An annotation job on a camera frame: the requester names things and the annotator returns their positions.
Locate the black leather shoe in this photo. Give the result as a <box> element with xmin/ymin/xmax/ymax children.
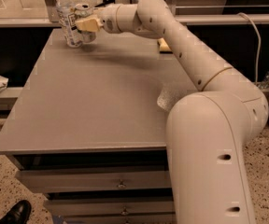
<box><xmin>0</xmin><ymin>200</ymin><xmax>32</xmax><ymax>224</ymax></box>

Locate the yellow sponge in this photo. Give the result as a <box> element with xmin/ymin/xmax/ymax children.
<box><xmin>158</xmin><ymin>38</ymin><xmax>172</xmax><ymax>53</ymax></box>

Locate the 7up soda can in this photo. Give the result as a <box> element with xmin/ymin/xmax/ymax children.
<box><xmin>75</xmin><ymin>3</ymin><xmax>96</xmax><ymax>43</ymax></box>

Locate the grey drawer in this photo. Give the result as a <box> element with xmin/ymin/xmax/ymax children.
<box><xmin>44</xmin><ymin>198</ymin><xmax>175</xmax><ymax>216</ymax></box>
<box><xmin>52</xmin><ymin>214</ymin><xmax>177</xmax><ymax>224</ymax></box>
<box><xmin>16</xmin><ymin>166</ymin><xmax>171</xmax><ymax>193</ymax></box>

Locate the metal window rail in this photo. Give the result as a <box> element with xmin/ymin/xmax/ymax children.
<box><xmin>0</xmin><ymin>14</ymin><xmax>269</xmax><ymax>28</ymax></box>

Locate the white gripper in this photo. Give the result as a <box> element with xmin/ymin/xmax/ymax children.
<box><xmin>76</xmin><ymin>4</ymin><xmax>120</xmax><ymax>34</ymax></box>

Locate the bottom grey drawer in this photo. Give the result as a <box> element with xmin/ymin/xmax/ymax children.
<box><xmin>52</xmin><ymin>214</ymin><xmax>177</xmax><ymax>224</ymax></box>

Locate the white cable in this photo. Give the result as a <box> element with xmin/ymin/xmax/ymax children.
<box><xmin>237</xmin><ymin>12</ymin><xmax>262</xmax><ymax>85</ymax></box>

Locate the grey drawer cabinet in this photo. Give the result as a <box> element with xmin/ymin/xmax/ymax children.
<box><xmin>0</xmin><ymin>25</ymin><xmax>198</xmax><ymax>224</ymax></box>

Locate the top grey drawer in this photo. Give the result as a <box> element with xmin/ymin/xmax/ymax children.
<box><xmin>16</xmin><ymin>166</ymin><xmax>171</xmax><ymax>193</ymax></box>

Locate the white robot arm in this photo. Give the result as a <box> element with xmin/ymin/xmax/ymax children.
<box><xmin>76</xmin><ymin>0</ymin><xmax>269</xmax><ymax>224</ymax></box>

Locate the clear plastic water bottle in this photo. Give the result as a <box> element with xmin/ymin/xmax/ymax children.
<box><xmin>56</xmin><ymin>0</ymin><xmax>82</xmax><ymax>48</ymax></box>

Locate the middle grey drawer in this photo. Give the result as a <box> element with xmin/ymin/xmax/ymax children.
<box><xmin>44</xmin><ymin>198</ymin><xmax>175</xmax><ymax>216</ymax></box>

